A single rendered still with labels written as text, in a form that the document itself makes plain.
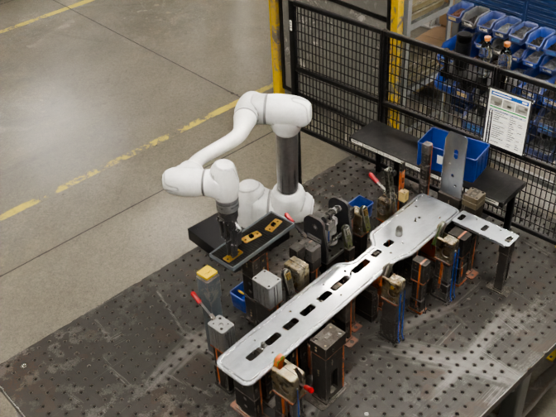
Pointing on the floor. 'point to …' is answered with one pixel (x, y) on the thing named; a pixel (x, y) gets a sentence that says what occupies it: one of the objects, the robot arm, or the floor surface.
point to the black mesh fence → (410, 100)
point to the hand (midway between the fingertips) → (232, 248)
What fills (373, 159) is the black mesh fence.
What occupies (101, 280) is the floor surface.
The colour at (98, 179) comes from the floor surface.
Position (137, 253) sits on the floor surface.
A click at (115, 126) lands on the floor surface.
